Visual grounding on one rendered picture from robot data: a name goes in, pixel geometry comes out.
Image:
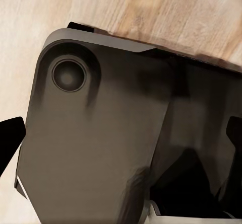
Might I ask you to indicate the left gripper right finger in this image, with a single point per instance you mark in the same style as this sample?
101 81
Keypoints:
234 132

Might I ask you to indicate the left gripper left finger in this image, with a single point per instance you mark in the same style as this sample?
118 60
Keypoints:
12 133

